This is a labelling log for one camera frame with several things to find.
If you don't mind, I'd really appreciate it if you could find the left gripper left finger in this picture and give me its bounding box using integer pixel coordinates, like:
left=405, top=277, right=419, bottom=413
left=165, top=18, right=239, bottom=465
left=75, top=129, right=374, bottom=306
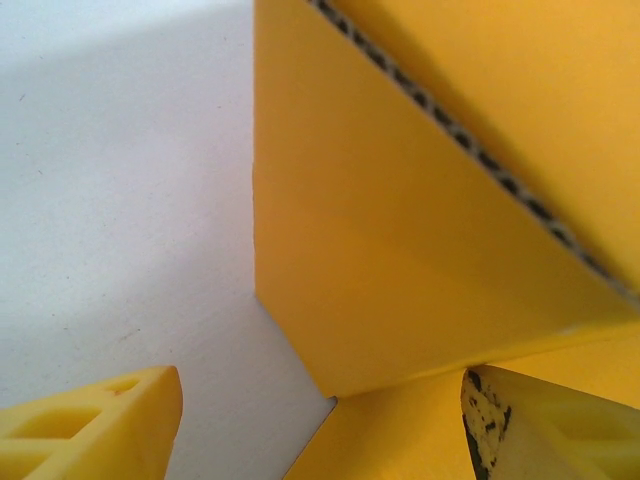
left=0, top=365, right=184, bottom=480

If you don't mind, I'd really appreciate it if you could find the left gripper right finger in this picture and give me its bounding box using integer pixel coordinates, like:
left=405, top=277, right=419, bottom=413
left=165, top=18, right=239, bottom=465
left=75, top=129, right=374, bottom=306
left=459, top=364, right=640, bottom=480

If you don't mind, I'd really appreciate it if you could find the yellow cardboard box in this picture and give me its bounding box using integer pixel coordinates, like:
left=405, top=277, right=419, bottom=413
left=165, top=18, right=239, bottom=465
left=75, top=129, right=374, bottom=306
left=252, top=0, right=640, bottom=480

